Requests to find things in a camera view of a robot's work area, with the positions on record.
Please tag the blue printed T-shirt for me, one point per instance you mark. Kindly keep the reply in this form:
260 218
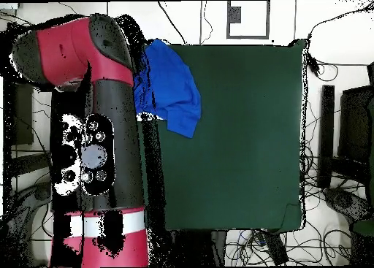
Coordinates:
172 89

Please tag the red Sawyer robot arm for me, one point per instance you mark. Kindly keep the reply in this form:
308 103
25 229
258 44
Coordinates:
117 104

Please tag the dark green table cloth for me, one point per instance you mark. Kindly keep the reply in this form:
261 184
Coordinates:
233 148

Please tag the small dark grey square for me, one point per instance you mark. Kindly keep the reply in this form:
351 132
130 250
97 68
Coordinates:
235 15

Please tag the black rectangular floor device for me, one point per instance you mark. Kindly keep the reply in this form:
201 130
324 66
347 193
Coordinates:
276 247

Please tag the black plug adapter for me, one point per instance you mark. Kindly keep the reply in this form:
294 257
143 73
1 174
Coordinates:
314 65

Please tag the dark grey floor stand base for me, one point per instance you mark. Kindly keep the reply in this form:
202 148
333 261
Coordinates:
344 200
35 195

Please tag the dark green round object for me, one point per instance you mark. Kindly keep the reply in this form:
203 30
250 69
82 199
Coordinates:
363 227

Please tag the grey square floor frame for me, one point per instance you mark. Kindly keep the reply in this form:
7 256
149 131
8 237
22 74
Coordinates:
248 37

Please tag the black metal frame stand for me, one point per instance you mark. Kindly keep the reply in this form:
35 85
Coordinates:
23 119
327 127

